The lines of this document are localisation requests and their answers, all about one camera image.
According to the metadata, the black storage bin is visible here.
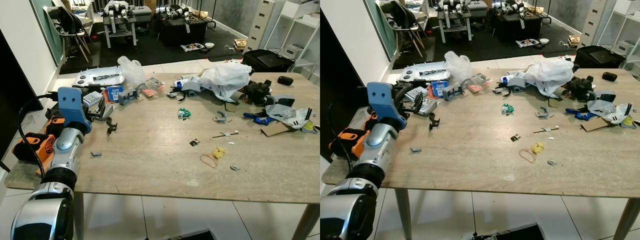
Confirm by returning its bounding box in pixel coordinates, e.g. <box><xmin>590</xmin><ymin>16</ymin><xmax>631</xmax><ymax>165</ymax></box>
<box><xmin>241</xmin><ymin>48</ymin><xmax>295</xmax><ymax>75</ymax></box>
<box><xmin>573</xmin><ymin>44</ymin><xmax>626</xmax><ymax>70</ymax></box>

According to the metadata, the white battery pack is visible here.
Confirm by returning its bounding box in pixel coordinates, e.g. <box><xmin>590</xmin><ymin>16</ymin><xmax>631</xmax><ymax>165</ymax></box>
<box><xmin>404</xmin><ymin>85</ymin><xmax>429</xmax><ymax>104</ymax></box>
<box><xmin>82</xmin><ymin>91</ymin><xmax>105</xmax><ymax>107</ymax></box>

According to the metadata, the blue small packet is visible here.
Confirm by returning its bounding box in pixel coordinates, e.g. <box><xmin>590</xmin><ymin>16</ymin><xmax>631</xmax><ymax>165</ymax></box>
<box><xmin>430</xmin><ymin>80</ymin><xmax>450</xmax><ymax>99</ymax></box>
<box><xmin>106</xmin><ymin>84</ymin><xmax>125</xmax><ymax>104</ymax></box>

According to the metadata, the clear crumpled plastic bag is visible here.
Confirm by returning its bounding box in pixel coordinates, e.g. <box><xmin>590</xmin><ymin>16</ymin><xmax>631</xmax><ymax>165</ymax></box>
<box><xmin>117</xmin><ymin>55</ymin><xmax>147</xmax><ymax>87</ymax></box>
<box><xmin>444</xmin><ymin>50</ymin><xmax>474</xmax><ymax>84</ymax></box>

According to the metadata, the clear packet with orange card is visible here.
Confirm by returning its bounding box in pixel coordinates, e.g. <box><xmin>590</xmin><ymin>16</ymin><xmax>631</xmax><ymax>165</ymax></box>
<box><xmin>141</xmin><ymin>77</ymin><xmax>166</xmax><ymax>99</ymax></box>
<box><xmin>467</xmin><ymin>73</ymin><xmax>494</xmax><ymax>94</ymax></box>

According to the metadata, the orange black power tool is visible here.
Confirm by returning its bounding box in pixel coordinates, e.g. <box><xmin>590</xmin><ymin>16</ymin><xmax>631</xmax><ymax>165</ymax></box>
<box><xmin>328</xmin><ymin>112</ymin><xmax>379</xmax><ymax>159</ymax></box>
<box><xmin>12</xmin><ymin>116</ymin><xmax>67</xmax><ymax>176</ymax></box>

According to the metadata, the white small work table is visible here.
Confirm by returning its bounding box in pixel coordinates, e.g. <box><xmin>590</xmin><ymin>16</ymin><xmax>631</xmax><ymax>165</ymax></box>
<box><xmin>102</xmin><ymin>0</ymin><xmax>139</xmax><ymax>49</ymax></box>
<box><xmin>434</xmin><ymin>0</ymin><xmax>474</xmax><ymax>44</ymax></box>

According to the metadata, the blue white device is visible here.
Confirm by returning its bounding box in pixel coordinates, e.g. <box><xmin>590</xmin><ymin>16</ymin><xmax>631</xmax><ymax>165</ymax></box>
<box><xmin>173</xmin><ymin>74</ymin><xmax>204</xmax><ymax>99</ymax></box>
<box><xmin>494</xmin><ymin>71</ymin><xmax>527</xmax><ymax>94</ymax></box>

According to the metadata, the teal glass panel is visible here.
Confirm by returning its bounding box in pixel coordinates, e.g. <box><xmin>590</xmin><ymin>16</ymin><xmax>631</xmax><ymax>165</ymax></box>
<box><xmin>29</xmin><ymin>0</ymin><xmax>66</xmax><ymax>67</ymax></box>
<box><xmin>364</xmin><ymin>0</ymin><xmax>396</xmax><ymax>62</ymax></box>

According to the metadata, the chair with black jacket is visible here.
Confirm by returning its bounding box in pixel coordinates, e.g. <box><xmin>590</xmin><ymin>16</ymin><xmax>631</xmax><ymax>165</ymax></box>
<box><xmin>42</xmin><ymin>4</ymin><xmax>94</xmax><ymax>64</ymax></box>
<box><xmin>374</xmin><ymin>0</ymin><xmax>426</xmax><ymax>59</ymax></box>

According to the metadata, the wooden table leg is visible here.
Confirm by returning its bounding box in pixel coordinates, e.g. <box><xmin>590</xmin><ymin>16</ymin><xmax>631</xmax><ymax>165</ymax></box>
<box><xmin>73</xmin><ymin>192</ymin><xmax>86</xmax><ymax>240</ymax></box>
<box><xmin>394</xmin><ymin>188</ymin><xmax>414</xmax><ymax>240</ymax></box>
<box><xmin>292</xmin><ymin>202</ymin><xmax>321</xmax><ymax>240</ymax></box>
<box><xmin>612</xmin><ymin>197</ymin><xmax>640</xmax><ymax>240</ymax></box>

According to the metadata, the black work table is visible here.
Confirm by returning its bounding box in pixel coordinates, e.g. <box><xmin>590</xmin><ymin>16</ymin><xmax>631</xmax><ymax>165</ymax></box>
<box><xmin>152</xmin><ymin>4</ymin><xmax>217</xmax><ymax>47</ymax></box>
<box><xmin>487</xmin><ymin>0</ymin><xmax>552</xmax><ymax>44</ymax></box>

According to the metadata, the white plastic bag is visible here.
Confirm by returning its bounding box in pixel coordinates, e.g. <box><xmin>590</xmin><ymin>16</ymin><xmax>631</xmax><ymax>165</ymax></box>
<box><xmin>524</xmin><ymin>58</ymin><xmax>576</xmax><ymax>98</ymax></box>
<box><xmin>199</xmin><ymin>62</ymin><xmax>253</xmax><ymax>102</ymax></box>

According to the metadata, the clear plastic wrap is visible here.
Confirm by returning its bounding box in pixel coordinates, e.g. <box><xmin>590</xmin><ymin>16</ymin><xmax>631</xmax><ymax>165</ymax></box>
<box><xmin>587</xmin><ymin>99</ymin><xmax>634</xmax><ymax>126</ymax></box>
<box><xmin>264</xmin><ymin>103</ymin><xmax>312</xmax><ymax>130</ymax></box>

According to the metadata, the black robot foot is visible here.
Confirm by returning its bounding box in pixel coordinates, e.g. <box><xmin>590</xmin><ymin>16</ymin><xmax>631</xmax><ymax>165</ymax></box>
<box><xmin>167</xmin><ymin>228</ymin><xmax>216</xmax><ymax>240</ymax></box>
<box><xmin>472</xmin><ymin>222</ymin><xmax>546</xmax><ymax>240</ymax></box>

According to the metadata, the white open shelf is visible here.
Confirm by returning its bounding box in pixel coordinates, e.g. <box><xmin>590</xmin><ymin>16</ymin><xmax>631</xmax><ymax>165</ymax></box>
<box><xmin>262</xmin><ymin>0</ymin><xmax>321</xmax><ymax>77</ymax></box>
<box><xmin>595</xmin><ymin>0</ymin><xmax>640</xmax><ymax>77</ymax></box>

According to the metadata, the brown cardboard piece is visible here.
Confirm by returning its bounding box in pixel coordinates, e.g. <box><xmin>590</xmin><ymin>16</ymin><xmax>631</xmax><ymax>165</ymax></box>
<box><xmin>579</xmin><ymin>117</ymin><xmax>611</xmax><ymax>133</ymax></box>
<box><xmin>259</xmin><ymin>122</ymin><xmax>291</xmax><ymax>138</ymax></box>

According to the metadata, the blue plastic wrapper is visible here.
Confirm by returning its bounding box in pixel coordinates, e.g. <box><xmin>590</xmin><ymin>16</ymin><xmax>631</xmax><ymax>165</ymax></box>
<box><xmin>565</xmin><ymin>108</ymin><xmax>599</xmax><ymax>122</ymax></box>
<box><xmin>243</xmin><ymin>112</ymin><xmax>276</xmax><ymax>126</ymax></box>

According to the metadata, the black robot hand part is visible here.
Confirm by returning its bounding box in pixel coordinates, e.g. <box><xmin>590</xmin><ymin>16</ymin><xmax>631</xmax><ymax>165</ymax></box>
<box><xmin>241</xmin><ymin>78</ymin><xmax>274</xmax><ymax>106</ymax></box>
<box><xmin>564</xmin><ymin>74</ymin><xmax>596</xmax><ymax>103</ymax></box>

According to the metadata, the white drawer cabinet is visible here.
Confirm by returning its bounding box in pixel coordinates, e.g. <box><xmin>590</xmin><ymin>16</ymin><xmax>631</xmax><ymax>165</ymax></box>
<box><xmin>244</xmin><ymin>0</ymin><xmax>277</xmax><ymax>51</ymax></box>
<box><xmin>579</xmin><ymin>0</ymin><xmax>609</xmax><ymax>49</ymax></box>

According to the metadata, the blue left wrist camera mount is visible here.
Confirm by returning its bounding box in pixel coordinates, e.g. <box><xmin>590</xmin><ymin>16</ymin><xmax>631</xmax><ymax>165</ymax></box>
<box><xmin>367</xmin><ymin>81</ymin><xmax>407</xmax><ymax>132</ymax></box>
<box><xmin>57</xmin><ymin>87</ymin><xmax>94</xmax><ymax>135</ymax></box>

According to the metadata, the grey plastic bracket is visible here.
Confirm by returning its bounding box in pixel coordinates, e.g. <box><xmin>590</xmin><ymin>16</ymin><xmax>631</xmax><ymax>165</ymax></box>
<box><xmin>442</xmin><ymin>80</ymin><xmax>469</xmax><ymax>101</ymax></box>
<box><xmin>118</xmin><ymin>83</ymin><xmax>146</xmax><ymax>106</ymax></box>

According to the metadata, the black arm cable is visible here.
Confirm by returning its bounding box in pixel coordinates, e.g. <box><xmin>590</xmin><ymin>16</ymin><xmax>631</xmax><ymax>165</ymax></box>
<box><xmin>17</xmin><ymin>92</ymin><xmax>60</xmax><ymax>177</ymax></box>
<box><xmin>327</xmin><ymin>100</ymin><xmax>352</xmax><ymax>166</ymax></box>

